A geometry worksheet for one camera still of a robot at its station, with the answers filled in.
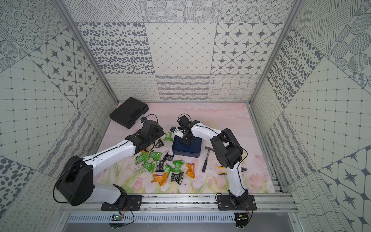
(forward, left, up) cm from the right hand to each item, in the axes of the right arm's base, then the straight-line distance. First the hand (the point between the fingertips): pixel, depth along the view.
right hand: (187, 140), depth 97 cm
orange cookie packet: (-20, -3, 0) cm, 21 cm away
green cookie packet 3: (-18, +22, -1) cm, 28 cm away
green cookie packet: (-16, +5, 0) cm, 17 cm away
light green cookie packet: (-20, +11, 0) cm, 23 cm away
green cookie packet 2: (-11, +19, -1) cm, 22 cm away
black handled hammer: (-6, -15, -1) cm, 16 cm away
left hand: (+1, +16, +14) cm, 21 cm away
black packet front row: (-24, +4, -1) cm, 25 cm away
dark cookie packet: (-3, +18, 0) cm, 19 cm away
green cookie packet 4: (-14, +29, 0) cm, 32 cm away
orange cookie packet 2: (-25, +14, -1) cm, 29 cm away
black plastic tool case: (+21, +45, +5) cm, 50 cm away
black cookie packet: (-18, +16, 0) cm, 24 cm away
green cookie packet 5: (+2, +13, 0) cm, 13 cm away
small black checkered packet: (-12, +11, 0) cm, 17 cm away
